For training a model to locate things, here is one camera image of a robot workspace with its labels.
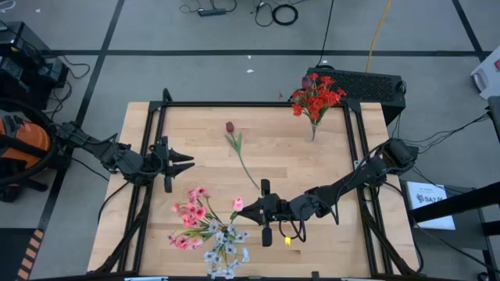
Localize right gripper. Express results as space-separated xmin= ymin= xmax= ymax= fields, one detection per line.
xmin=237 ymin=178 xmax=300 ymax=248

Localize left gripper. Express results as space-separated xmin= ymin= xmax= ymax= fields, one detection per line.
xmin=148 ymin=135 xmax=196 ymax=194

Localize pink flower bunch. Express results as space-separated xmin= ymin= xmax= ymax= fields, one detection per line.
xmin=167 ymin=186 xmax=226 ymax=251

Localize clear glass vase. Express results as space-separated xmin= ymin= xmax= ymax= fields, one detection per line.
xmin=309 ymin=116 xmax=320 ymax=142

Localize orange and black vacuum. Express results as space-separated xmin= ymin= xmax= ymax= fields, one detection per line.
xmin=0 ymin=97 xmax=62 ymax=204

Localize black power strip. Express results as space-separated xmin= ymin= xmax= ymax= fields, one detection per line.
xmin=197 ymin=7 xmax=227 ymax=18

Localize black perforated computer case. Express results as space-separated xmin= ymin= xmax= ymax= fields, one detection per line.
xmin=305 ymin=66 xmax=407 ymax=126

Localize white printed sheet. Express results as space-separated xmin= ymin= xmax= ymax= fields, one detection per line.
xmin=405 ymin=180 xmax=457 ymax=231

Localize black equipment box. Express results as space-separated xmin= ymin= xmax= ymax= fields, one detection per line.
xmin=0 ymin=20 xmax=70 ymax=111

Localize black beam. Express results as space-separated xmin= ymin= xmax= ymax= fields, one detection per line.
xmin=408 ymin=190 xmax=500 ymax=224

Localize white device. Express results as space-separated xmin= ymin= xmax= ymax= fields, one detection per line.
xmin=470 ymin=55 xmax=500 ymax=101

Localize black table frame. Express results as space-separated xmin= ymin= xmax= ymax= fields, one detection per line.
xmin=93 ymin=87 xmax=425 ymax=281

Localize coiled black cable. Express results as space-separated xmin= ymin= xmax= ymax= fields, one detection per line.
xmin=270 ymin=3 xmax=300 ymax=27

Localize black hanging cable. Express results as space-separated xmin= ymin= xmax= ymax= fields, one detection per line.
xmin=315 ymin=0 xmax=336 ymax=67

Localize yellow cable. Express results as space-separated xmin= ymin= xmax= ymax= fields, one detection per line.
xmin=364 ymin=0 xmax=393 ymax=74

